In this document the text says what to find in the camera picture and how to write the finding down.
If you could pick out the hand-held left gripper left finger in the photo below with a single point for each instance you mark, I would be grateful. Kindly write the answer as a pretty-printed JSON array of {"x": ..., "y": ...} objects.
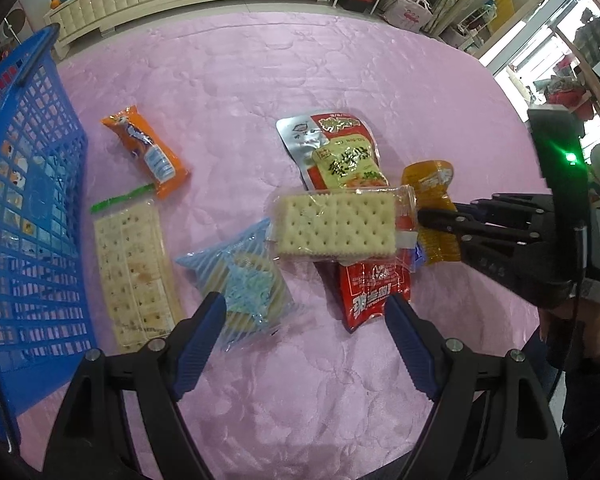
[{"x": 200, "y": 345}]

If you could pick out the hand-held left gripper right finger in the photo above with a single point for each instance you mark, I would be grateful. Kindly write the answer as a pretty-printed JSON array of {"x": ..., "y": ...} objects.
[{"x": 410, "y": 350}]

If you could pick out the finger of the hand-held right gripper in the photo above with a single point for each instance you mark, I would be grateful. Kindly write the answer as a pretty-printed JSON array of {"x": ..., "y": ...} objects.
[
  {"x": 520, "y": 207},
  {"x": 445, "y": 220}
]

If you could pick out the blue striped snack packet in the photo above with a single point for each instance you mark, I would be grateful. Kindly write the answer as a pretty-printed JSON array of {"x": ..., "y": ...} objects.
[{"x": 245, "y": 280}]

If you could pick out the clear cracker packet red end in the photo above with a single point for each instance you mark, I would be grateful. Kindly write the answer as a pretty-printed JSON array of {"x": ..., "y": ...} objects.
[{"x": 335, "y": 225}]

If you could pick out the yellow green snack packet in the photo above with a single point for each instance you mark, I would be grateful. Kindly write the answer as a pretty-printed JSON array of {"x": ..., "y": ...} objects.
[{"x": 345, "y": 165}]

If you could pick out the blue plastic basket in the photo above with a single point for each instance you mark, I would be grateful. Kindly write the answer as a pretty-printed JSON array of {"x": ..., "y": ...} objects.
[{"x": 30, "y": 260}]

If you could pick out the person's right hand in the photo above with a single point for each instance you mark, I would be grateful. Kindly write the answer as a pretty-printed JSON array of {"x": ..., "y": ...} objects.
[{"x": 597, "y": 335}]

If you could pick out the amber snack packet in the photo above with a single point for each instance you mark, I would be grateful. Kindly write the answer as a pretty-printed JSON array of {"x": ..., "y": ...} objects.
[{"x": 430, "y": 180}]

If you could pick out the long cracker packet green seal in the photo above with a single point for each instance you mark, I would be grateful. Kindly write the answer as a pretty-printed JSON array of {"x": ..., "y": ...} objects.
[{"x": 130, "y": 270}]

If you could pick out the silver red snack packet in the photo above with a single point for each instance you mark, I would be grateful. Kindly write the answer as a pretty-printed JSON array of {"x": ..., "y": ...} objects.
[{"x": 300, "y": 140}]

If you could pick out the person's dark blue trousers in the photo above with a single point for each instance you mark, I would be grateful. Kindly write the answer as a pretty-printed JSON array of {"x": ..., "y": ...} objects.
[{"x": 590, "y": 425}]

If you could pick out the orange snack packet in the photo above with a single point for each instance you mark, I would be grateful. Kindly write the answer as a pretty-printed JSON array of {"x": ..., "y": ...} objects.
[{"x": 145, "y": 152}]

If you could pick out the pink bag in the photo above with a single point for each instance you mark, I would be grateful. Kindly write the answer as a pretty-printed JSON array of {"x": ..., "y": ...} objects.
[{"x": 407, "y": 12}]

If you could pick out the pink quilted cloth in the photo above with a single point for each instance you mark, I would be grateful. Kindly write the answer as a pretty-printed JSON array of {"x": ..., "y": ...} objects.
[{"x": 260, "y": 85}]

